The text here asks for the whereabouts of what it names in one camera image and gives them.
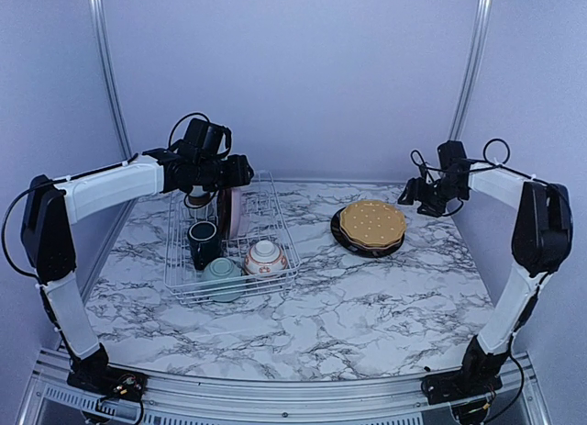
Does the pale green bowl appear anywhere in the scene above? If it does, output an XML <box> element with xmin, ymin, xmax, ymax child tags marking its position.
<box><xmin>201</xmin><ymin>257</ymin><xmax>245</xmax><ymax>303</ymax></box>

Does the brown and white cup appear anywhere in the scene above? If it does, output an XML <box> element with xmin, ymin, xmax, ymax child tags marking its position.
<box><xmin>183</xmin><ymin>188</ymin><xmax>213</xmax><ymax>220</ymax></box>

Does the yellow polka dot plate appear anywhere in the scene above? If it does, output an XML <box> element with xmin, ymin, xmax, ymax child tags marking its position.
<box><xmin>340</xmin><ymin>199</ymin><xmax>407</xmax><ymax>245</ymax></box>

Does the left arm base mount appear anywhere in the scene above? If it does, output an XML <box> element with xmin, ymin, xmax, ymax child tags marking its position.
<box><xmin>67</xmin><ymin>366</ymin><xmax>148</xmax><ymax>402</ymax></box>

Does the red patterned white bowl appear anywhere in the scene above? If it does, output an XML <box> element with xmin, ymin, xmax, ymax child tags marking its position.
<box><xmin>243</xmin><ymin>240</ymin><xmax>287</xmax><ymax>278</ymax></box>

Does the dark brown plate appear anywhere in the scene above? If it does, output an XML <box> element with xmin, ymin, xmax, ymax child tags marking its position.
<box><xmin>216</xmin><ymin>188</ymin><xmax>232</xmax><ymax>238</ymax></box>

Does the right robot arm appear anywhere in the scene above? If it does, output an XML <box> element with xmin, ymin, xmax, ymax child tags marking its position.
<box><xmin>398</xmin><ymin>161</ymin><xmax>573</xmax><ymax>396</ymax></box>

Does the right aluminium frame post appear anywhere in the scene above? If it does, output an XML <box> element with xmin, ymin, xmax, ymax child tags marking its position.
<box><xmin>449</xmin><ymin>0</ymin><xmax>493</xmax><ymax>140</ymax></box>

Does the pink plate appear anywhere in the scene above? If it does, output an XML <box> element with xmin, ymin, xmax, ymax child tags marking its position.
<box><xmin>227</xmin><ymin>187</ymin><xmax>242</xmax><ymax>239</ymax></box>

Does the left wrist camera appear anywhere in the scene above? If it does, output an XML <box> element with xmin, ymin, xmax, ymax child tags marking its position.
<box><xmin>182</xmin><ymin>118</ymin><xmax>232</xmax><ymax>159</ymax></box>

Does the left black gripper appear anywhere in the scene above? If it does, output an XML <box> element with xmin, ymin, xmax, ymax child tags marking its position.
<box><xmin>195</xmin><ymin>152</ymin><xmax>253</xmax><ymax>191</ymax></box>

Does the black striped plate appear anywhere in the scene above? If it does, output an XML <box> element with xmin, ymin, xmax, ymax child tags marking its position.
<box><xmin>330</xmin><ymin>208</ymin><xmax>404</xmax><ymax>258</ymax></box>

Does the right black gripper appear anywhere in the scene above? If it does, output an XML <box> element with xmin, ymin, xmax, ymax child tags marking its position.
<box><xmin>398</xmin><ymin>175</ymin><xmax>469</xmax><ymax>217</ymax></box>

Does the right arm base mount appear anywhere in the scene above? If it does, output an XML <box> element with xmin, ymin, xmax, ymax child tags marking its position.
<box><xmin>421</xmin><ymin>371</ymin><xmax>503</xmax><ymax>405</ymax></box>

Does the front aluminium rail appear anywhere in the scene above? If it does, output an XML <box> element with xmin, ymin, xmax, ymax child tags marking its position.
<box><xmin>17</xmin><ymin>346</ymin><xmax>551</xmax><ymax>425</ymax></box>

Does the white wire dish rack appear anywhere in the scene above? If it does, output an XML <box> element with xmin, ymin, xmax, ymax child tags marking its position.
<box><xmin>163</xmin><ymin>171</ymin><xmax>300</xmax><ymax>306</ymax></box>

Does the aluminium frame post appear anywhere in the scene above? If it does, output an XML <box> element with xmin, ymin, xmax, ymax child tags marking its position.
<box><xmin>449</xmin><ymin>0</ymin><xmax>493</xmax><ymax>140</ymax></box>
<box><xmin>89</xmin><ymin>0</ymin><xmax>132</xmax><ymax>157</ymax></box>

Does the maroon polka dot plate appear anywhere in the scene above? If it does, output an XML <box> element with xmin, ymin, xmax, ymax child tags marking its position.
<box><xmin>338</xmin><ymin>228</ymin><xmax>404</xmax><ymax>252</ymax></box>

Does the left aluminium frame post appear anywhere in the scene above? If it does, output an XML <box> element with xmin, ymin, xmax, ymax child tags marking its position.
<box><xmin>89</xmin><ymin>0</ymin><xmax>132</xmax><ymax>157</ymax></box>

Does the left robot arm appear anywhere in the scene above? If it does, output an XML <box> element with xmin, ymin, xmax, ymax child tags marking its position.
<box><xmin>21</xmin><ymin>149</ymin><xmax>254</xmax><ymax>393</ymax></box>

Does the dark green mug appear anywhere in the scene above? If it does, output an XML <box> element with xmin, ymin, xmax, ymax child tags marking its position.
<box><xmin>187</xmin><ymin>220</ymin><xmax>222</xmax><ymax>271</ymax></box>

